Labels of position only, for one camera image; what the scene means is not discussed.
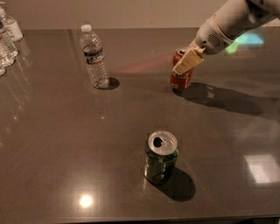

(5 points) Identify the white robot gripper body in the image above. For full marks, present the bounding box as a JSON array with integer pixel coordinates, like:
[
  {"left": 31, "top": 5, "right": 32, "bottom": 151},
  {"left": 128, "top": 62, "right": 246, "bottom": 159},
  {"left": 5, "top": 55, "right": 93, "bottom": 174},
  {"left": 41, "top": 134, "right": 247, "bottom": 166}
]
[{"left": 189, "top": 17, "right": 233, "bottom": 55}]

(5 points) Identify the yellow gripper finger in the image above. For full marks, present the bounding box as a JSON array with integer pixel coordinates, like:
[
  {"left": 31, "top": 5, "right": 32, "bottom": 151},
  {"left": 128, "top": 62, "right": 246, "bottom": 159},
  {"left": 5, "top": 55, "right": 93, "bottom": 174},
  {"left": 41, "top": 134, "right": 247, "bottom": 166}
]
[{"left": 172, "top": 47, "right": 205, "bottom": 75}]

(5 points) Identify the red coke can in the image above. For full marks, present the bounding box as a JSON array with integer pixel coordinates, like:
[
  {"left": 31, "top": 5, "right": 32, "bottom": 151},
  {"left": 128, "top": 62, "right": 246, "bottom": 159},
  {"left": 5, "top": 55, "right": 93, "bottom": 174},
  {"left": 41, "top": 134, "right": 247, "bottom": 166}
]
[{"left": 170, "top": 49, "right": 193, "bottom": 90}]

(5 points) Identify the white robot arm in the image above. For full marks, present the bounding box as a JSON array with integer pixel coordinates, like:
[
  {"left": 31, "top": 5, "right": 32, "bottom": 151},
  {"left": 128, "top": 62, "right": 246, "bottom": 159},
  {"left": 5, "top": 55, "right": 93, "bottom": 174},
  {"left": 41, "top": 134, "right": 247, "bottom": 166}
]
[{"left": 172, "top": 0, "right": 280, "bottom": 76}]

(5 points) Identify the green soda can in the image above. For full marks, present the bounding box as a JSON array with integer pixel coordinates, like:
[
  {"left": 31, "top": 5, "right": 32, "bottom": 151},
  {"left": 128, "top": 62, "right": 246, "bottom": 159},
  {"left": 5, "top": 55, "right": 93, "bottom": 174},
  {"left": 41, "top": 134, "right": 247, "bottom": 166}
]
[{"left": 144, "top": 130, "right": 179, "bottom": 185}]

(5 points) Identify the clear plastic water bottle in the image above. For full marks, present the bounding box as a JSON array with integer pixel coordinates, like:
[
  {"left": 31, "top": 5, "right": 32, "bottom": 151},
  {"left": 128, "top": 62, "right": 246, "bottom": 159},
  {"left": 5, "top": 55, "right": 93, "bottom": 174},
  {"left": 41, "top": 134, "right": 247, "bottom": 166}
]
[{"left": 80, "top": 24, "right": 109, "bottom": 89}]

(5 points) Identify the white labelled bottle far left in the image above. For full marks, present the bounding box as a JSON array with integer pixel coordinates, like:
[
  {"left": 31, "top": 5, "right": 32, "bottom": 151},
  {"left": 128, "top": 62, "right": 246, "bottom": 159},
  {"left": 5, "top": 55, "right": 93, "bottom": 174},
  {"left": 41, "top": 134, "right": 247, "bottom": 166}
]
[{"left": 0, "top": 7, "right": 24, "bottom": 42}]

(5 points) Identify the clear water bottle left edge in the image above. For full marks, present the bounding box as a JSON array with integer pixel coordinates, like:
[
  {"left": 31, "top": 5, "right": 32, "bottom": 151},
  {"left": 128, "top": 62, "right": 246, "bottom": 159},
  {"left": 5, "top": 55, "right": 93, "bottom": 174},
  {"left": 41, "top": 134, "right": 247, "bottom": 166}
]
[{"left": 0, "top": 22, "right": 18, "bottom": 67}]

